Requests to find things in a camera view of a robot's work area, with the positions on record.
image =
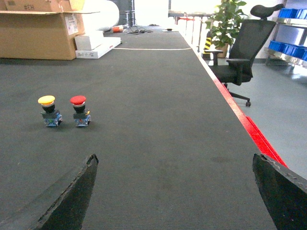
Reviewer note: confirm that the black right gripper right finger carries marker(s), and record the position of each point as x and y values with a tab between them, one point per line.
283	192

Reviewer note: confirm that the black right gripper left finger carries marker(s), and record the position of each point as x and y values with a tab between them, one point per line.
60	207

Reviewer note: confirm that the steel shelf rack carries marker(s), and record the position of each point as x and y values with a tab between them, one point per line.
288	44

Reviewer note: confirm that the yellow mushroom push button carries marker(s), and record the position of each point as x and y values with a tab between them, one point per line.
51	116

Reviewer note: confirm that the red mushroom push button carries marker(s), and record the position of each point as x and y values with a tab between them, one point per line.
82	117

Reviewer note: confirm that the black office chair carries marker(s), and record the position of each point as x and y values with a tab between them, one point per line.
236	67

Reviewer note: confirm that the white flat box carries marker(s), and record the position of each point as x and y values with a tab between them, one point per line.
108	43

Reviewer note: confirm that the white small box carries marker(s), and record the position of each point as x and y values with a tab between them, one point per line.
89	41

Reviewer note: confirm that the green potted plant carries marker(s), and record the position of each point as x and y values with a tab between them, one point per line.
226	23

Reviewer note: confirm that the large cardboard box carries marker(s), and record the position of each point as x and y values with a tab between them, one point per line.
42	29

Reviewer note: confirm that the white foam roll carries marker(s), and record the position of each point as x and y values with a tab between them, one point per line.
104	15

